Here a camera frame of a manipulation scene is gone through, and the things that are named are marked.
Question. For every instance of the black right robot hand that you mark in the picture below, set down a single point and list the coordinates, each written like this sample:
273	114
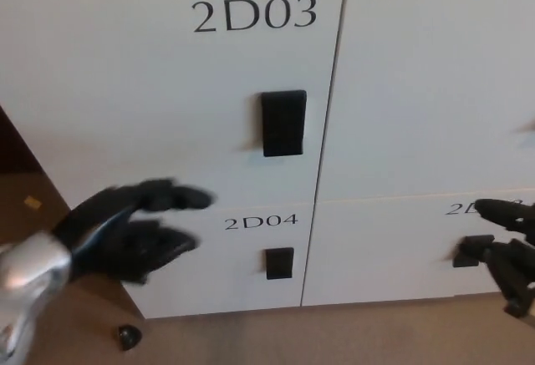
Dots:
516	269

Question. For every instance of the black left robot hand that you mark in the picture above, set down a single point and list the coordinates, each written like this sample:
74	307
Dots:
121	244

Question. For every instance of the white hinged cabinet door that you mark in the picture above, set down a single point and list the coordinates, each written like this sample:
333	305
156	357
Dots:
418	89

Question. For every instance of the black dome door stopper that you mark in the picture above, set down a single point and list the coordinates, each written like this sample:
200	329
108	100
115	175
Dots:
130	337

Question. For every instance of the white cabinet door marked 2D04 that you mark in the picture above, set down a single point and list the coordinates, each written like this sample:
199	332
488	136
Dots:
217	285

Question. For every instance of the white cabinet door marked 2D08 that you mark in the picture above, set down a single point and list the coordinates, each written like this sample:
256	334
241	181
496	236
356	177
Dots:
376	256

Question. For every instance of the white cabinet door marked 2D03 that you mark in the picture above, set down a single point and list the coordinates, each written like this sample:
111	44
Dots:
125	89

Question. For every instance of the small yellow tag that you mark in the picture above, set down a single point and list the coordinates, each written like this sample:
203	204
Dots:
32	203

